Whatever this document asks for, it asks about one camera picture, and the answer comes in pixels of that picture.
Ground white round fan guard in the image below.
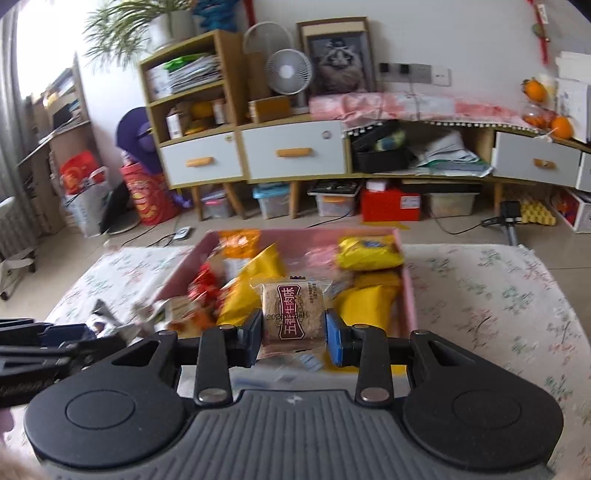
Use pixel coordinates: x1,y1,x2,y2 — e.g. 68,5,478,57
242,21,297,94

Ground wall socket strip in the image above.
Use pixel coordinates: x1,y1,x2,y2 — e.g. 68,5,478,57
379,62,451,86

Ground orange white snack packet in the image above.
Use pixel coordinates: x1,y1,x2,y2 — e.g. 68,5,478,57
217,230,262,278

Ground white desk fan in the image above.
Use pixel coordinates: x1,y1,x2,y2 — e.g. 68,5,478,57
265,48,313,112

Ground brown biscuit packet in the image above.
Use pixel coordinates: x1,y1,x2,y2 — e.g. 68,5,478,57
252,277,333,361

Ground clear storage bin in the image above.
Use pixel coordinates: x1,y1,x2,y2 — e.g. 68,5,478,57
422,191,476,217

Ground glass jar of small oranges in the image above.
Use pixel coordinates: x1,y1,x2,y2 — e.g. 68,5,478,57
524,104,555,129

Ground floral tablecloth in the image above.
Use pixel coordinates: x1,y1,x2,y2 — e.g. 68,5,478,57
46,242,591,480

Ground yellow snack packet black print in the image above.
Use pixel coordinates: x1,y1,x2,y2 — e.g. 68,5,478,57
332,271,402,340

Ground red hanging ornament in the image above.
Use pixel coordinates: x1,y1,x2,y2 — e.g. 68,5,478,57
531,0,553,66

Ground clear bin with dark contents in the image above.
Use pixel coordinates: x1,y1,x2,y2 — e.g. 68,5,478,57
307,180,361,217

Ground orange fruit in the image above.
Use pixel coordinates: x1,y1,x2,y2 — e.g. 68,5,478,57
550,115,574,140
522,78,548,103

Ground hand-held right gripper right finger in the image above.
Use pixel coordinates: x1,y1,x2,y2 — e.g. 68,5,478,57
324,308,478,402

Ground purple plush toy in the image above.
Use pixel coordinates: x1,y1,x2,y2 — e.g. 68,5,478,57
115,107,163,177

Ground black case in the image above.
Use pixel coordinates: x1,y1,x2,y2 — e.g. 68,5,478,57
351,121,417,174

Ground white drawer wooden handle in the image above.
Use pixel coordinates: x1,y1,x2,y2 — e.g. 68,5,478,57
159,131,245,188
240,119,348,182
575,152,591,193
490,130,583,187

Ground silver box with pink inside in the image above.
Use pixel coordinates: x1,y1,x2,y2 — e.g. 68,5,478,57
152,226,419,376

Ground white boxes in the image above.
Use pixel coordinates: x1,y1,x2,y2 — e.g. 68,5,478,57
554,51,591,142

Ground red gift bag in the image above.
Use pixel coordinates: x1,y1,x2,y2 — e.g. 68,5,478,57
121,161,182,226

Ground tall wooden shelf cabinet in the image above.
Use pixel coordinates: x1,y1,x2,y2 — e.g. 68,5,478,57
139,30,352,220

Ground yellow egg tray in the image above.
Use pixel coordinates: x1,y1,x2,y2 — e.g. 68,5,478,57
521,200,557,226

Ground wooden bookshelf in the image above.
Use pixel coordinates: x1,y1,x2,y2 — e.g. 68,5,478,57
18,51,94,232

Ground yellow snack packet blue label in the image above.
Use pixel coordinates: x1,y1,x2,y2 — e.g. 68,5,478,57
335,235,406,272

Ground stack of documents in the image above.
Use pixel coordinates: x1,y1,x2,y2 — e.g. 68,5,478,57
159,55,223,96

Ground silver snack packet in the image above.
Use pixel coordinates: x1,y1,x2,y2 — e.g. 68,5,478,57
90,299,140,343

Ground white open carton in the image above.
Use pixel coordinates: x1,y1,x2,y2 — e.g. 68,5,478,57
551,189,591,232

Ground white red shopping bag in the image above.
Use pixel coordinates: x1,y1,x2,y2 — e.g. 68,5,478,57
60,151,112,238

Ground framed cat picture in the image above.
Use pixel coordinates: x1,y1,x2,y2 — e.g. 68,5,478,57
297,17,378,99

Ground red white snack packet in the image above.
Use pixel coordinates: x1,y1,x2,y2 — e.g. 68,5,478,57
187,265,221,306

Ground red cardboard box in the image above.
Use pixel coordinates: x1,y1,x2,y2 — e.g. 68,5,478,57
360,187,422,222

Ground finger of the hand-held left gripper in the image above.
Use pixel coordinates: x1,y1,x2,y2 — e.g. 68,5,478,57
0,335,129,371
0,318,99,345

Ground pile of papers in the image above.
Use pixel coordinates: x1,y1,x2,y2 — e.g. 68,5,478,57
416,131,493,177

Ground potted green plant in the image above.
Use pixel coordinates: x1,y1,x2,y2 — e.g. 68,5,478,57
85,0,200,57

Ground blue lidded storage bin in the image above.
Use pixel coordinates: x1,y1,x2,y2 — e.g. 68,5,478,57
253,183,292,219

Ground wooden box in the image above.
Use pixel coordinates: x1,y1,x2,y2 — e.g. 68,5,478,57
248,96,293,123

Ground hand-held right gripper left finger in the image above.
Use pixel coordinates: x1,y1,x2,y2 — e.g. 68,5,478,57
111,308,265,408

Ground plain yellow snack packet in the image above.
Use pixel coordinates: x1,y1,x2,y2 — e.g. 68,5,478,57
216,244,288,326

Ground pink patterned cloth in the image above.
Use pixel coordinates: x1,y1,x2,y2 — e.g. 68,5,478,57
308,91,551,136

